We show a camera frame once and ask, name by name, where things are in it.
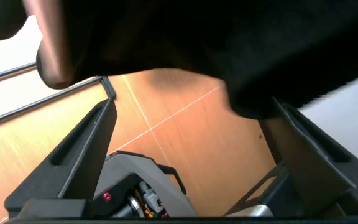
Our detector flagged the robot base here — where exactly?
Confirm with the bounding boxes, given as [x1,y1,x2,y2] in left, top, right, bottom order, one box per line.
[93,151,291,218]

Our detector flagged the black shorts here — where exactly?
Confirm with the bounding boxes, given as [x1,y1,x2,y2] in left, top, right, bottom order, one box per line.
[0,0,358,121]

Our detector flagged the black clothes rack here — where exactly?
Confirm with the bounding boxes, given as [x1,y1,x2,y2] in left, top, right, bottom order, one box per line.
[0,61,117,131]

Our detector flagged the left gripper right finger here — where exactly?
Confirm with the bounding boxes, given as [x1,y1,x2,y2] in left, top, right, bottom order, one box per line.
[259,96,358,218]

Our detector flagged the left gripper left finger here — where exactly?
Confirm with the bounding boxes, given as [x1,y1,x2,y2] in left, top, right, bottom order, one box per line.
[4,98,118,218]

